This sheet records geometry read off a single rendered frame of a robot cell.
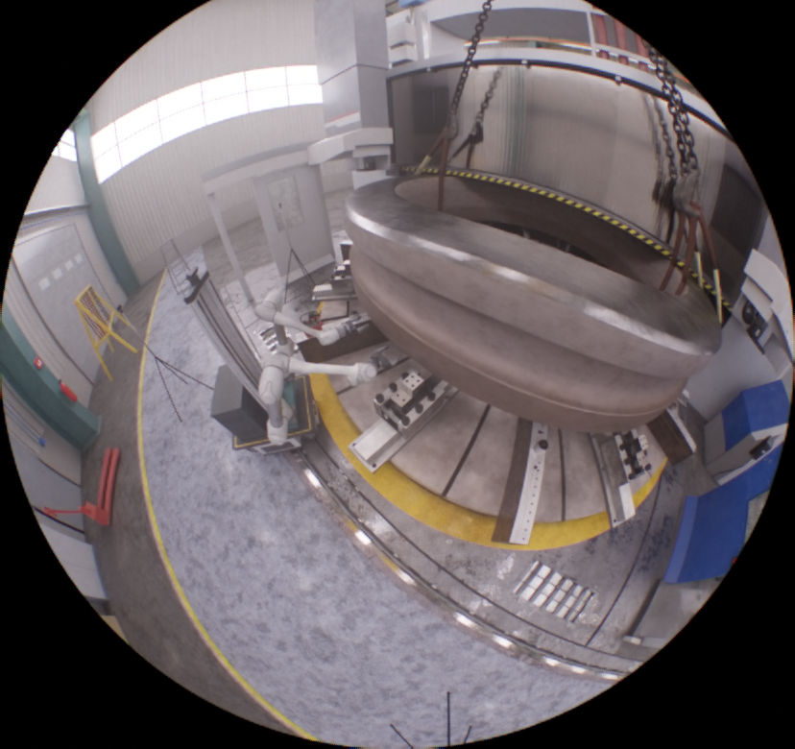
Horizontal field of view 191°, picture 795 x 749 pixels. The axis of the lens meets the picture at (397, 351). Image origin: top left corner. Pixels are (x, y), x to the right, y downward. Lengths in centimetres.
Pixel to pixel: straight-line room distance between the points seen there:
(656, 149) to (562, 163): 154
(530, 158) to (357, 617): 573
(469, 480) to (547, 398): 92
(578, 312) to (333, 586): 252
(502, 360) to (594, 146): 345
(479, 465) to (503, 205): 476
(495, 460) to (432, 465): 53
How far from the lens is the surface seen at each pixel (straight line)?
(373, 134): 426
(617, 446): 236
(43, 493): 647
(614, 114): 422
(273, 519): 256
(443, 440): 206
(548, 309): 108
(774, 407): 537
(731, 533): 395
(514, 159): 432
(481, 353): 148
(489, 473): 205
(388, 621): 241
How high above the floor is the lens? 222
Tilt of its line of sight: 48 degrees down
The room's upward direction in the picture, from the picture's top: 4 degrees counter-clockwise
